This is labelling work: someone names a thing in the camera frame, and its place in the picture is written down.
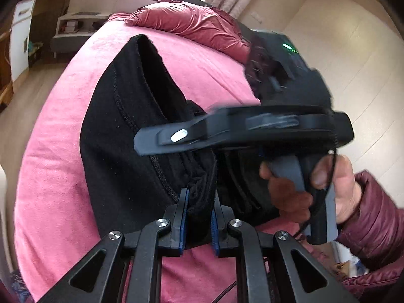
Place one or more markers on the bed with pink sheet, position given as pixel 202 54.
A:
pixel 56 132

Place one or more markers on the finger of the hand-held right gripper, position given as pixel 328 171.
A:
pixel 164 139

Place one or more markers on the maroon puffer jacket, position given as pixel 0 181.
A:
pixel 378 281

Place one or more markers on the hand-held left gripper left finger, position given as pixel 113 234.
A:
pixel 184 224

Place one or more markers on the dark floral cloth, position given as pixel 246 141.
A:
pixel 15 287

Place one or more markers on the white cabinet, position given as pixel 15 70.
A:
pixel 20 38
pixel 44 3

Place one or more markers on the small teal container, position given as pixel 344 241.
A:
pixel 32 46

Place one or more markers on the person's right hand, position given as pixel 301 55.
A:
pixel 287 202

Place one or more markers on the person's right forearm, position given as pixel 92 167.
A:
pixel 378 214

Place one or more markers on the black embroidered pants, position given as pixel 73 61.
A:
pixel 126 151

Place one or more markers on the white and grey nightstand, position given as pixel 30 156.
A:
pixel 63 42

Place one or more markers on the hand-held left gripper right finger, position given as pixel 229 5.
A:
pixel 214 227

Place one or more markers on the dark red duvet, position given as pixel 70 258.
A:
pixel 189 22

